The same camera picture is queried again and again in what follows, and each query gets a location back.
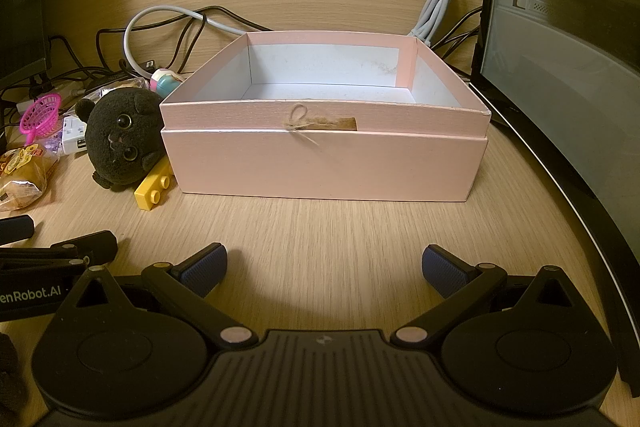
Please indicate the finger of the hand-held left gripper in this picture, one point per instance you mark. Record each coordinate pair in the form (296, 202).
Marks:
(15, 228)
(95, 244)

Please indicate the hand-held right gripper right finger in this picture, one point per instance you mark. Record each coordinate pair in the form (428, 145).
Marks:
(442, 272)

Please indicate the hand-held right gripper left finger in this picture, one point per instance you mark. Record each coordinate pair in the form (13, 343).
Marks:
(205, 272)

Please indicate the red printed snack packet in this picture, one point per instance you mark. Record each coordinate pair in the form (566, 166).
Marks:
(22, 159)

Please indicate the yellow toy brick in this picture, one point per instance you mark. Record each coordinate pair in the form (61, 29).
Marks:
(152, 189)

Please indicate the white plug adapter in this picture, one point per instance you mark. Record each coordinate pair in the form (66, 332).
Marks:
(74, 137)

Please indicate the black plush cat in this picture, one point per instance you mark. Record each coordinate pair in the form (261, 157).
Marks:
(120, 132)

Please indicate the pink plastic toy basket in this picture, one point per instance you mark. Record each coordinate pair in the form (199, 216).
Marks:
(40, 114)

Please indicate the pink cardboard box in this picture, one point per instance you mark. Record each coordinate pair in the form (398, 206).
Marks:
(325, 167)

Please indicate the pink and teal egg toy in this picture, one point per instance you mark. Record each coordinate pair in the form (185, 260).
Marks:
(165, 82)

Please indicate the person's left hand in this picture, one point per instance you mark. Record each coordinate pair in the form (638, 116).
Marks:
(7, 367)

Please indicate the white power strip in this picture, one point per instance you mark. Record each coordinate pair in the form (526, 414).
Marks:
(25, 107)

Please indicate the black power adapter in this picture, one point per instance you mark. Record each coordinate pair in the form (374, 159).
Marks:
(147, 65)

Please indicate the black computer monitor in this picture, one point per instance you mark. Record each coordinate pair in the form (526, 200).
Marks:
(20, 7)

